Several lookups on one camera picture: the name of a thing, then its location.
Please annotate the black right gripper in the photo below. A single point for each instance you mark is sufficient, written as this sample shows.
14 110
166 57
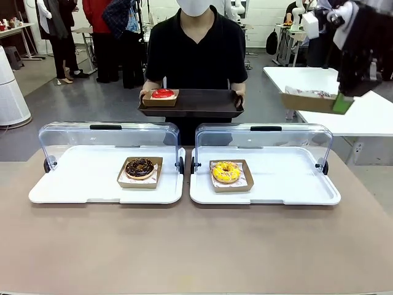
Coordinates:
362 55

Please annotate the cardboard donut box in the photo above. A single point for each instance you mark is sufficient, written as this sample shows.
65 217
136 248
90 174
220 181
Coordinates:
307 106

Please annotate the dark brown serving tray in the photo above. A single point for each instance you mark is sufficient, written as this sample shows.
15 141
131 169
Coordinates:
199 104

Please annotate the red glazed donut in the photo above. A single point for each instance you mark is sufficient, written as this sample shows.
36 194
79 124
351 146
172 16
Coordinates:
162 93
159 102

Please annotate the person's left forearm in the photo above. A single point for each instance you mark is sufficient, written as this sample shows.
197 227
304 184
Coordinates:
238 86

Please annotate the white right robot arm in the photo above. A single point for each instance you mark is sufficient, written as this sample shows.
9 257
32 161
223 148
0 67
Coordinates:
344 33

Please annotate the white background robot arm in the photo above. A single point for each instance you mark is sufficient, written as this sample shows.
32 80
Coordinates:
297 15

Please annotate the person's right forearm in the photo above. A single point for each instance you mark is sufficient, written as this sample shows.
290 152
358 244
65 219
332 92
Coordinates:
154 86

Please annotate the yellow sprinkled donut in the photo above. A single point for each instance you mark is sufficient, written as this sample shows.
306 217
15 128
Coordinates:
226 175
233 188

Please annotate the person in black shirt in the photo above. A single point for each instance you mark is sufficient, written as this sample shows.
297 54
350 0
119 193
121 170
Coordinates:
196 46

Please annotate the smiley paper under chocolate donut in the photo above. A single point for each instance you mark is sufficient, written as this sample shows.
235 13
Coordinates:
155 173

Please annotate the chocolate sprinkled donut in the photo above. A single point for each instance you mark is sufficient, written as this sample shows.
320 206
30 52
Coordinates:
135 183
139 167

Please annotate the person's left hand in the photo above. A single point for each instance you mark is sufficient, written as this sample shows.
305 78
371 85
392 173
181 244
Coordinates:
240 96

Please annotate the person's right hand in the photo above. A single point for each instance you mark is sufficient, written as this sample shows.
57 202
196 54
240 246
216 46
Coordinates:
145 96

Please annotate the white work table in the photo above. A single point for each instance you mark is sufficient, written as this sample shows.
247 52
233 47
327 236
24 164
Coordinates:
307 78

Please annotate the smiley paper liner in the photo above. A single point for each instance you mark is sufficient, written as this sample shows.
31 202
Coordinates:
298 91

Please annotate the white power socket box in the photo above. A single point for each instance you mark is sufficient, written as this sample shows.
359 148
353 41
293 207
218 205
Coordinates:
359 152

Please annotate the black backpack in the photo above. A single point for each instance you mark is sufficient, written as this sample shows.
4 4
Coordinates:
271 43

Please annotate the white display tray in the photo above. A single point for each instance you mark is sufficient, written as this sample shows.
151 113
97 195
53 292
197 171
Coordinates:
276 175
76 175

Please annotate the clear plastic tray lid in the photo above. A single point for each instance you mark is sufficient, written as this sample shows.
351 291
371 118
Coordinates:
92 138
245 139

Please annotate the white face mask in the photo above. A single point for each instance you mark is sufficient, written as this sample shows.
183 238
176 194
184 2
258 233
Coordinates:
194 6

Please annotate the bystander in plaid shirt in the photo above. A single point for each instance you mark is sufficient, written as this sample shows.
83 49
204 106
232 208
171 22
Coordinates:
126 37

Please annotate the bystander in red top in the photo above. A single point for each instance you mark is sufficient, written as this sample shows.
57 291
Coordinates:
101 37

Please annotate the grey background desk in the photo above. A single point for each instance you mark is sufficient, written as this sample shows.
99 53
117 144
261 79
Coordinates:
84 32

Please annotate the bystander in black and grey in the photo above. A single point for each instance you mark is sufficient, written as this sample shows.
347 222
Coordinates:
59 30

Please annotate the white air purifier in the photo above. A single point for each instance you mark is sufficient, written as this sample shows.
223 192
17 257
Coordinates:
12 92

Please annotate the lid hinge bracket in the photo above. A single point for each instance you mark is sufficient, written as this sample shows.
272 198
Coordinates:
47 165
193 165
181 165
324 167

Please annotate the white wall shelf table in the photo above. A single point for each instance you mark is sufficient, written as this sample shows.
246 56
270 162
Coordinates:
18 29

